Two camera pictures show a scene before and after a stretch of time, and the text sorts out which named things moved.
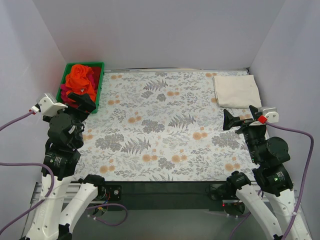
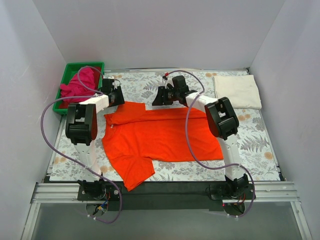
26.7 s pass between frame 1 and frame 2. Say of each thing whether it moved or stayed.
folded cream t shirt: stayed
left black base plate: stayed
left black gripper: moved
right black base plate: stayed
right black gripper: moved
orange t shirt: moved
